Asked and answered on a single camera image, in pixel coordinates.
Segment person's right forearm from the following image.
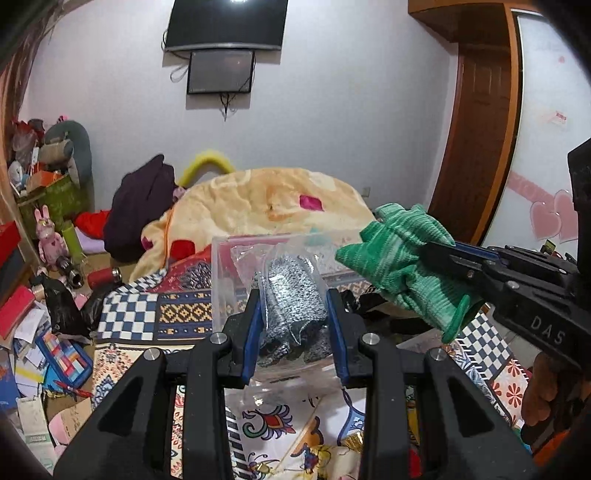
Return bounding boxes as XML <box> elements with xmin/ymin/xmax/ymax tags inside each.
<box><xmin>521</xmin><ymin>353</ymin><xmax>591</xmax><ymax>469</ymax></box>

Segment pink bunny plush toy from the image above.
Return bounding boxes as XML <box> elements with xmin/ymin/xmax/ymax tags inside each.
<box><xmin>33</xmin><ymin>205</ymin><xmax>70</xmax><ymax>266</ymax></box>

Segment black wall television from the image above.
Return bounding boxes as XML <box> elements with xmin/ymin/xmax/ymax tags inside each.
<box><xmin>164</xmin><ymin>0</ymin><xmax>289</xmax><ymax>54</ymax></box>

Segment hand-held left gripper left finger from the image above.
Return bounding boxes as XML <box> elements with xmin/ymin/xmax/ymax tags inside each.
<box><xmin>53</xmin><ymin>288</ymin><xmax>264</xmax><ymax>480</ymax></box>

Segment brown wooden wardrobe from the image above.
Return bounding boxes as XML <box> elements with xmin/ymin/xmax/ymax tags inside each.
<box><xmin>409</xmin><ymin>0</ymin><xmax>522</xmax><ymax>245</ymax></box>

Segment green cylindrical tube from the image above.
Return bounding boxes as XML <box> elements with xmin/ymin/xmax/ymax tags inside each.
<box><xmin>61</xmin><ymin>220</ymin><xmax>86</xmax><ymax>260</ymax></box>

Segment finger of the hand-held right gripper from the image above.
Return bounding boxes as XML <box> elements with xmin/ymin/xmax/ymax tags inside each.
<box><xmin>424</xmin><ymin>240</ymin><xmax>497</xmax><ymax>296</ymax></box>
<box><xmin>453</xmin><ymin>243</ymin><xmax>571</xmax><ymax>271</ymax></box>

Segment red cloth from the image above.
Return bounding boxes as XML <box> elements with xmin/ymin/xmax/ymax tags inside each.
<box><xmin>74</xmin><ymin>210</ymin><xmax>114</xmax><ymax>241</ymax></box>

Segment black plastic bag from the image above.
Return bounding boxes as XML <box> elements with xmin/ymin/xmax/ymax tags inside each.
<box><xmin>30</xmin><ymin>274</ymin><xmax>121</xmax><ymax>340</ymax></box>

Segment cream fleece blanket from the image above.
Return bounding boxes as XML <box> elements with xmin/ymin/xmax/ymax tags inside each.
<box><xmin>129</xmin><ymin>167</ymin><xmax>376</xmax><ymax>282</ymax></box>

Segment pile of scattered papers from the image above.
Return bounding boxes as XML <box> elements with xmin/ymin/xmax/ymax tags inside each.
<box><xmin>0</xmin><ymin>286</ymin><xmax>93</xmax><ymax>472</ymax></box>

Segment patterned colourful bed sheet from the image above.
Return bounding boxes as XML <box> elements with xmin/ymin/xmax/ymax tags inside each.
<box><xmin>90</xmin><ymin>244</ymin><xmax>532</xmax><ymax>480</ymax></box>

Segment grey plush toy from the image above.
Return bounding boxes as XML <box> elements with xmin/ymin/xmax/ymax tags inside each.
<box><xmin>42</xmin><ymin>119</ymin><xmax>92</xmax><ymax>185</ymax></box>

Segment white door with heart stickers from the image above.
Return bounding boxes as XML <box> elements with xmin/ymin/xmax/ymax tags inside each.
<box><xmin>480</xmin><ymin>9</ymin><xmax>591</xmax><ymax>259</ymax></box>

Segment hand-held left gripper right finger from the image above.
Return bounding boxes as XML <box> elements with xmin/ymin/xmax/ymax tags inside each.
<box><xmin>325</xmin><ymin>288</ymin><xmax>540</xmax><ymax>480</ymax></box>

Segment red cylindrical bottle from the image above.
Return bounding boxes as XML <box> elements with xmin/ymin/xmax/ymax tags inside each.
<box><xmin>87</xmin><ymin>265</ymin><xmax>123</xmax><ymax>289</ymax></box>

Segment small black wall monitor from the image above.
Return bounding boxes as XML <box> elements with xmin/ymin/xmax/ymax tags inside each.
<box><xmin>186</xmin><ymin>48</ymin><xmax>256</xmax><ymax>95</ymax></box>

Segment red pen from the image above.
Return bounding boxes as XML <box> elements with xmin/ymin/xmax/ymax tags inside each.
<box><xmin>53</xmin><ymin>381</ymin><xmax>95</xmax><ymax>400</ymax></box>

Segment dark purple garment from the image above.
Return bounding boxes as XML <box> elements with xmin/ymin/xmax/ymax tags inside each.
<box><xmin>102</xmin><ymin>154</ymin><xmax>178</xmax><ymax>263</ymax></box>

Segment green patterned box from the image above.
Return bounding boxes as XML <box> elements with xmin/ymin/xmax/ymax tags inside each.
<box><xmin>16</xmin><ymin>173</ymin><xmax>90</xmax><ymax>227</ymax></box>

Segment bagged grey speckled gloves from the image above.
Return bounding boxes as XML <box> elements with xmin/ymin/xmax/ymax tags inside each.
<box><xmin>230</xmin><ymin>233</ymin><xmax>345</xmax><ymax>384</ymax></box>

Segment metal flashlight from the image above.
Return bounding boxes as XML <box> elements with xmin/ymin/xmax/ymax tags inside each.
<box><xmin>55</xmin><ymin>256</ymin><xmax>84</xmax><ymax>289</ymax></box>

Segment colourful checked pencil case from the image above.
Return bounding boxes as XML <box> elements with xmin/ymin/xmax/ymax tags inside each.
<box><xmin>33</xmin><ymin>330</ymin><xmax>95</xmax><ymax>391</ymax></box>

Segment green knitted gloves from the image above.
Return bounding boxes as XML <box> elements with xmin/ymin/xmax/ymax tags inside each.
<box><xmin>335</xmin><ymin>203</ymin><xmax>485</xmax><ymax>344</ymax></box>

